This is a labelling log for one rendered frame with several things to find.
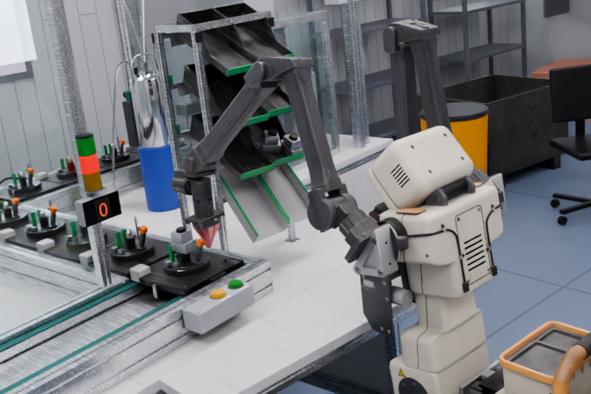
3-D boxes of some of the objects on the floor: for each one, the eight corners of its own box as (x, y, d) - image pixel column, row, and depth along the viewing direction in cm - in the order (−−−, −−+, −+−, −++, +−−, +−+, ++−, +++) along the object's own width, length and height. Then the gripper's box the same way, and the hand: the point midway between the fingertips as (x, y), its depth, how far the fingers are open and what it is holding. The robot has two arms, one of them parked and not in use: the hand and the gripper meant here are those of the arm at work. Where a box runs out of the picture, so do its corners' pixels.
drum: (505, 207, 532) (502, 105, 512) (466, 228, 503) (462, 120, 483) (450, 197, 564) (445, 100, 545) (411, 215, 535) (404, 113, 516)
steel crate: (572, 163, 613) (572, 79, 595) (495, 195, 558) (492, 105, 539) (491, 149, 675) (488, 73, 656) (413, 178, 619) (408, 95, 601)
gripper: (198, 203, 211) (204, 256, 216) (223, 193, 219) (229, 244, 223) (180, 200, 216) (187, 251, 220) (206, 189, 223) (212, 239, 228)
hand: (207, 244), depth 221 cm, fingers closed
